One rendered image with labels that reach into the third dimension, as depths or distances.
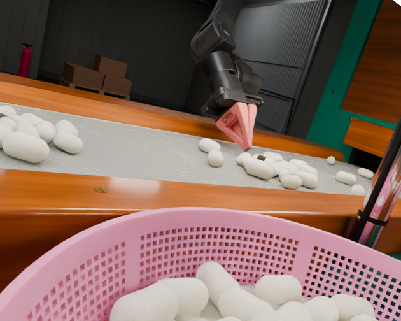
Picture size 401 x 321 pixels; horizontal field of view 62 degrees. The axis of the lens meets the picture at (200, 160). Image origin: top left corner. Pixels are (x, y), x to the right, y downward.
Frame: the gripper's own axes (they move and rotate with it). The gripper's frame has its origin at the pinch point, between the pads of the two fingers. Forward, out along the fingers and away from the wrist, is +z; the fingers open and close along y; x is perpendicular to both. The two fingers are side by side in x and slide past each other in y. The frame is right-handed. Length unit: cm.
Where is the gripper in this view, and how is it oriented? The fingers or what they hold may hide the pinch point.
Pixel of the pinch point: (246, 145)
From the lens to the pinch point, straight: 58.0
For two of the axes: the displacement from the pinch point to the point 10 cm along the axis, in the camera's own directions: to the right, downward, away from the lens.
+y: 8.1, 0.7, 5.9
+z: 2.4, 8.6, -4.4
